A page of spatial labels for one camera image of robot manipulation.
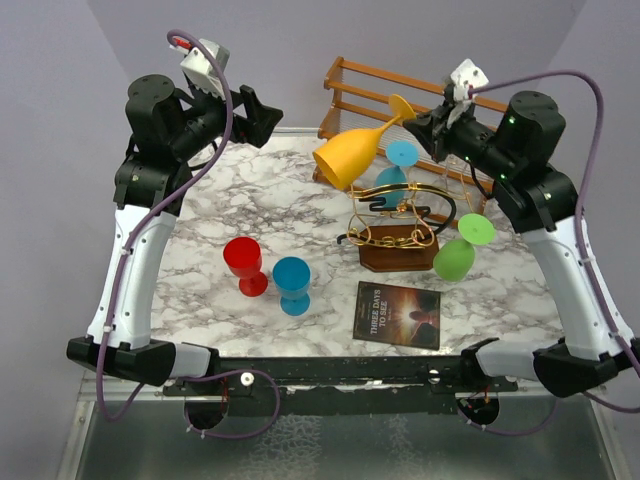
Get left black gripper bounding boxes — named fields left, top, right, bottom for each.
left=171, top=75, right=282, bottom=160

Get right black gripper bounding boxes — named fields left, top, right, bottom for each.
left=403, top=99, right=518, bottom=182

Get light blue plastic wine glass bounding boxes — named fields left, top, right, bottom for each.
left=374, top=141, right=419, bottom=209

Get clear wine glass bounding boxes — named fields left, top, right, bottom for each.
left=437, top=155, right=472, bottom=203

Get yellow plastic wine glass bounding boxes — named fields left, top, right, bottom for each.
left=313, top=94, right=416, bottom=191

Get gold wire wine glass rack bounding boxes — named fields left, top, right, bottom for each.
left=336, top=181, right=463, bottom=273

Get red plastic wine glass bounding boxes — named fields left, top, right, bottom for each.
left=223, top=236, right=268, bottom=297

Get green plastic wine glass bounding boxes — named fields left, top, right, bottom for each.
left=433, top=213, right=496, bottom=282

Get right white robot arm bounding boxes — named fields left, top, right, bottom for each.
left=389, top=88, right=639, bottom=398

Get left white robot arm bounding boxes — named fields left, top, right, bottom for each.
left=66, top=74, right=282, bottom=395

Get wooden two-tier shelf rack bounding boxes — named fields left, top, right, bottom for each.
left=317, top=56, right=491, bottom=215

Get dark book three days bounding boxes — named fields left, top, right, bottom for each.
left=352, top=281, right=441, bottom=350

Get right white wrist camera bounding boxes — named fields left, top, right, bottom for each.
left=444, top=58, right=489, bottom=128

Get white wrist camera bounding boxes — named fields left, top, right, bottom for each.
left=444, top=58, right=489, bottom=128
left=172, top=37, right=230, bottom=100

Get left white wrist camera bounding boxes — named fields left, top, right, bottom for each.
left=172, top=37, right=230, bottom=100

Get black metal base rail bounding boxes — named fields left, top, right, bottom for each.
left=163, top=355, right=517, bottom=416

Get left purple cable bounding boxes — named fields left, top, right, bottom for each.
left=96, top=28, right=282, bottom=441

